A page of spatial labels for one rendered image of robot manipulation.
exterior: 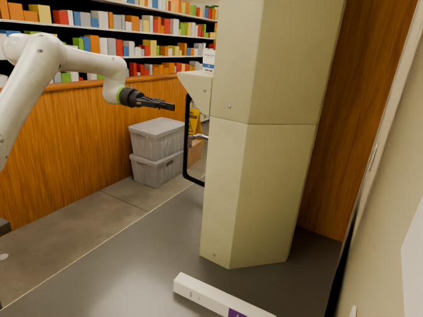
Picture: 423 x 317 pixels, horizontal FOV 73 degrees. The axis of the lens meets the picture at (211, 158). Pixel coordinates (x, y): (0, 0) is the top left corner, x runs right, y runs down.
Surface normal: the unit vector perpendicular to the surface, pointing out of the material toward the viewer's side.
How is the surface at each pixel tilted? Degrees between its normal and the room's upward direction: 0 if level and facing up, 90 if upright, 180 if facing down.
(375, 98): 90
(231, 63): 90
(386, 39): 90
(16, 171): 90
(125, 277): 0
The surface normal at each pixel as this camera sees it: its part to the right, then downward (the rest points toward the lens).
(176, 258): 0.07, -0.92
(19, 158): 0.86, 0.26
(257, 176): 0.26, 0.39
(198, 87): -0.51, 0.29
